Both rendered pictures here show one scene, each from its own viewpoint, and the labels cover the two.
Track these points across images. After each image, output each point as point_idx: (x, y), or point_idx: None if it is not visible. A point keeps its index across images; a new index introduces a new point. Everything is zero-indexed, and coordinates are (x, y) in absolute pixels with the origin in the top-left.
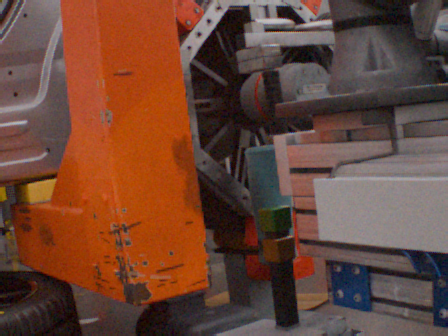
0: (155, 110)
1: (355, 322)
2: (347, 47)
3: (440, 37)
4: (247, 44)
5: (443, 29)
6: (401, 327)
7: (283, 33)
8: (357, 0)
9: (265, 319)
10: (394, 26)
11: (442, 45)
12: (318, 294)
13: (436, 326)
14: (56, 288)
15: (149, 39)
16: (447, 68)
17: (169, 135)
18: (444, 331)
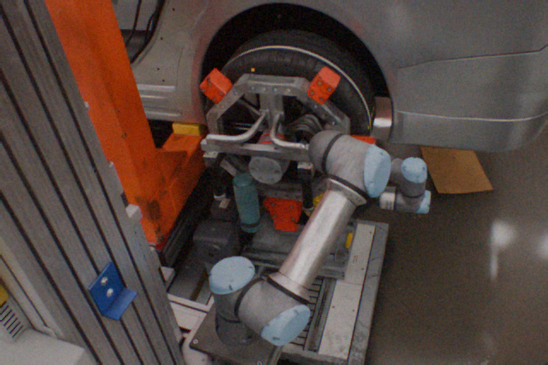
0: (124, 183)
1: (440, 233)
2: None
3: (390, 172)
4: (202, 149)
5: (401, 166)
6: (442, 267)
7: (228, 147)
8: None
9: (172, 269)
10: None
11: (390, 178)
12: (485, 180)
13: (451, 291)
14: None
15: (116, 158)
16: (382, 197)
17: (133, 193)
18: (443, 301)
